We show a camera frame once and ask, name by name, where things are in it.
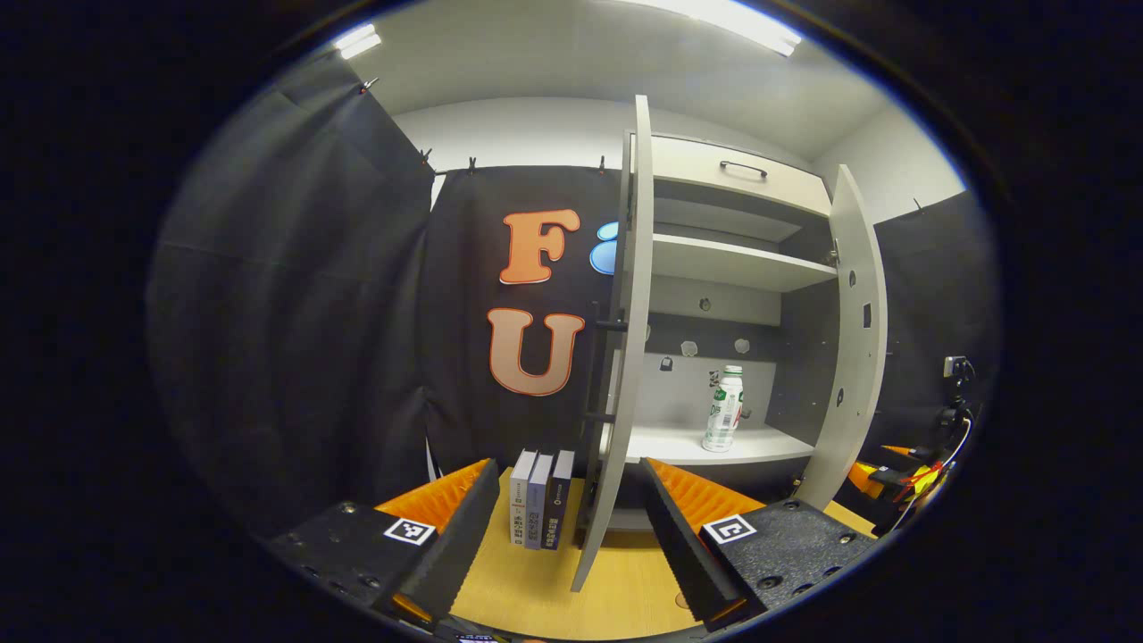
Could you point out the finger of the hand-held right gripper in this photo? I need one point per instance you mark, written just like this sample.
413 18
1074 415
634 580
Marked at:
864 480
897 452

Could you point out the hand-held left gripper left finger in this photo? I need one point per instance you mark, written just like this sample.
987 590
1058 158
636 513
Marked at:
455 554

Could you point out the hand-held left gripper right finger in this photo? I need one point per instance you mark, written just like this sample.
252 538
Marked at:
679 554

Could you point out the white cabinet door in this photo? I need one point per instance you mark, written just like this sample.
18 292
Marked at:
848 402
625 402

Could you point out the white plastic bottle green label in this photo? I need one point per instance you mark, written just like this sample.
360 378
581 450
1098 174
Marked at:
721 420

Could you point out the round brown coaster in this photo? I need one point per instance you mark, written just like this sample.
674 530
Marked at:
681 600

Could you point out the white book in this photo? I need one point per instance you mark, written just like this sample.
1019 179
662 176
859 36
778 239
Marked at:
521 500

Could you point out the pale grey book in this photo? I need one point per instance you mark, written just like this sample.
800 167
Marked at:
538 505

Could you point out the dark navy book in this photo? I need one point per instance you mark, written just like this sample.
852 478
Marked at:
559 500

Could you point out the white cabinet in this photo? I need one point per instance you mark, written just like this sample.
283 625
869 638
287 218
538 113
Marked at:
714 442

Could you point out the black backdrop cloth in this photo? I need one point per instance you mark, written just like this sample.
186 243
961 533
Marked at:
295 313

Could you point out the white cabinet drawer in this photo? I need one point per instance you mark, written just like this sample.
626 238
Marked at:
688 165

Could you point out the long ceiling light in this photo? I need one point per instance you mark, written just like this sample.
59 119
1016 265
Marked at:
741 22

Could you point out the short ceiling light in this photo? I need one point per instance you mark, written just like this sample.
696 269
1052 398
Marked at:
357 41

